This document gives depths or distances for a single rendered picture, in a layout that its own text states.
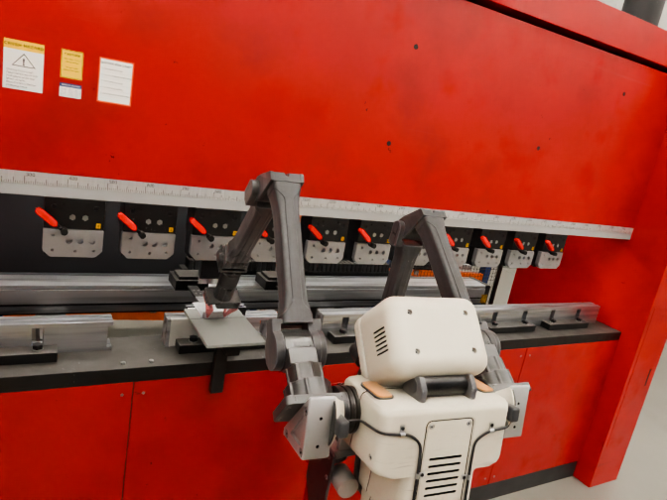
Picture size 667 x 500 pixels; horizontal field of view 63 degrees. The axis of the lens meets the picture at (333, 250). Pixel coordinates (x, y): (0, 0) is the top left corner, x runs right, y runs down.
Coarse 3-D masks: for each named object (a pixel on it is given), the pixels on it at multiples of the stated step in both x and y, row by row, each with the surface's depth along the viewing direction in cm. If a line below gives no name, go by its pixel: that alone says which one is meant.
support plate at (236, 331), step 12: (192, 312) 171; (240, 312) 178; (192, 324) 165; (204, 324) 164; (216, 324) 166; (228, 324) 168; (240, 324) 169; (204, 336) 156; (216, 336) 158; (228, 336) 159; (240, 336) 161; (252, 336) 162
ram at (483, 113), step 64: (0, 0) 126; (64, 0) 131; (128, 0) 138; (192, 0) 145; (256, 0) 153; (320, 0) 162; (384, 0) 172; (448, 0) 183; (0, 64) 129; (192, 64) 150; (256, 64) 158; (320, 64) 168; (384, 64) 179; (448, 64) 191; (512, 64) 205; (576, 64) 221; (640, 64) 240; (0, 128) 133; (64, 128) 140; (128, 128) 147; (192, 128) 155; (256, 128) 164; (320, 128) 174; (384, 128) 186; (448, 128) 199; (512, 128) 215; (576, 128) 232; (640, 128) 253; (64, 192) 144; (128, 192) 152; (320, 192) 182; (384, 192) 194; (448, 192) 209; (512, 192) 225; (576, 192) 245; (640, 192) 269
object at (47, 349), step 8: (56, 344) 156; (0, 352) 146; (8, 352) 147; (16, 352) 148; (24, 352) 148; (32, 352) 149; (40, 352) 150; (48, 352) 151; (56, 352) 151; (0, 360) 145; (8, 360) 146; (16, 360) 147; (24, 360) 148; (32, 360) 149; (40, 360) 150; (48, 360) 151; (56, 360) 152
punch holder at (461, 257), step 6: (450, 228) 214; (456, 228) 216; (462, 228) 217; (468, 228) 219; (450, 234) 215; (456, 234) 217; (462, 234) 218; (468, 234) 221; (456, 240) 218; (462, 240) 220; (468, 240) 221; (456, 246) 219; (462, 246) 220; (468, 246) 222; (456, 252) 219; (462, 252) 221; (456, 258) 220; (462, 258) 222; (462, 264) 223
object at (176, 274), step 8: (176, 272) 195; (184, 272) 197; (192, 272) 198; (176, 280) 191; (184, 280) 192; (192, 280) 194; (176, 288) 191; (184, 288) 192; (192, 288) 191; (200, 288) 196; (200, 296) 185
